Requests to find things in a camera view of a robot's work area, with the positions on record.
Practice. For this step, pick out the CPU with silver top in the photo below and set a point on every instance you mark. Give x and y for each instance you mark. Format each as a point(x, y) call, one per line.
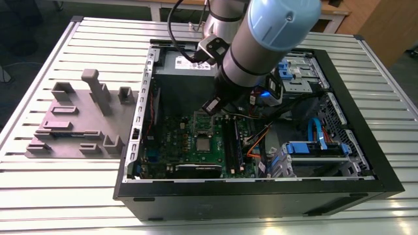
point(203, 144)

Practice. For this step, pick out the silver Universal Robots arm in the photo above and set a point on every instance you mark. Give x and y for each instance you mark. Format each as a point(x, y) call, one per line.
point(253, 61)

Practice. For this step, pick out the CPU socket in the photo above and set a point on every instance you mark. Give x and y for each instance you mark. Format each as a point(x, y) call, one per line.
point(212, 147)

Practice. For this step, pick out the grey power supply unit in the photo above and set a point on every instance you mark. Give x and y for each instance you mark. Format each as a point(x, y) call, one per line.
point(179, 88)

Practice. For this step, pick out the blue plastic disk carrier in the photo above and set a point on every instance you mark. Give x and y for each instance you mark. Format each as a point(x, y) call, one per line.
point(281, 66)
point(286, 74)

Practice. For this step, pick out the black RAM slot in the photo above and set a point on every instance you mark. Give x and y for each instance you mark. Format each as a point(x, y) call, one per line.
point(231, 142)

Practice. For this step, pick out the metal drive bay cage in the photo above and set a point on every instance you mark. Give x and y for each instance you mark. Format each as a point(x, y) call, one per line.
point(300, 88)

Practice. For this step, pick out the green motherboard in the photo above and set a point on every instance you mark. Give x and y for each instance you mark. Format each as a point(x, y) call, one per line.
point(176, 147)

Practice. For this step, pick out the hard disk in blue carrier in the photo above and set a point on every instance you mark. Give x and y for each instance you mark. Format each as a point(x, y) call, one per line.
point(298, 148)

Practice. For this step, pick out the black graphics card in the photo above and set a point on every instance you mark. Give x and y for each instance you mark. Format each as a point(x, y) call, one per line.
point(195, 171)

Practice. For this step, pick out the blue board connector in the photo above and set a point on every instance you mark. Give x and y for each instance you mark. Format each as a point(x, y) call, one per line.
point(151, 155)

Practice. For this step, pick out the metal disk bay cage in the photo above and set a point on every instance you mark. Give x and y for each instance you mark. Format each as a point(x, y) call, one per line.
point(319, 160)

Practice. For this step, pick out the white-framed desk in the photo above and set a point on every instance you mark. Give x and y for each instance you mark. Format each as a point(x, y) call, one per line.
point(156, 13)

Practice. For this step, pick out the black PC case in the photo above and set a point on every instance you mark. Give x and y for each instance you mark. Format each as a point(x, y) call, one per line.
point(228, 195)

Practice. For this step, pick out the wooden desk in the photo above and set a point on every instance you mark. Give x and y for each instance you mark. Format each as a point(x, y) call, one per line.
point(330, 12)

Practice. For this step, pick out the grey printed parts rack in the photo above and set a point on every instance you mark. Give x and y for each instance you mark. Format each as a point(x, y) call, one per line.
point(88, 122)

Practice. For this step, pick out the RAM stick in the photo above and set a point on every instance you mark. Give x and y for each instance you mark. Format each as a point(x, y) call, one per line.
point(69, 134)

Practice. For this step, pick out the wooden cabinet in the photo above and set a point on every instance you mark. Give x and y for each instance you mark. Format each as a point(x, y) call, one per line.
point(388, 29)

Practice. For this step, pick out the wrist camera on printed mount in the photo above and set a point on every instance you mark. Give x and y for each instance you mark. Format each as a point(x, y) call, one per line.
point(212, 46)

